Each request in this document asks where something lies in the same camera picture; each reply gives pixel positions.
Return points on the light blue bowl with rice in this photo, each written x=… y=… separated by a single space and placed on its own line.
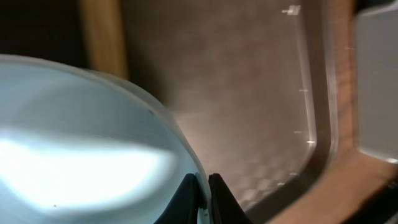
x=81 y=146

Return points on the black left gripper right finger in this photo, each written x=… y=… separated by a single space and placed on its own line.
x=224 y=207

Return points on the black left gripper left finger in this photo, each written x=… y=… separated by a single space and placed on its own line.
x=184 y=205

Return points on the brown serving tray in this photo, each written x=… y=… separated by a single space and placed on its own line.
x=246 y=82

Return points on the grey dishwasher rack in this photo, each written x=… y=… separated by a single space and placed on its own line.
x=376 y=71

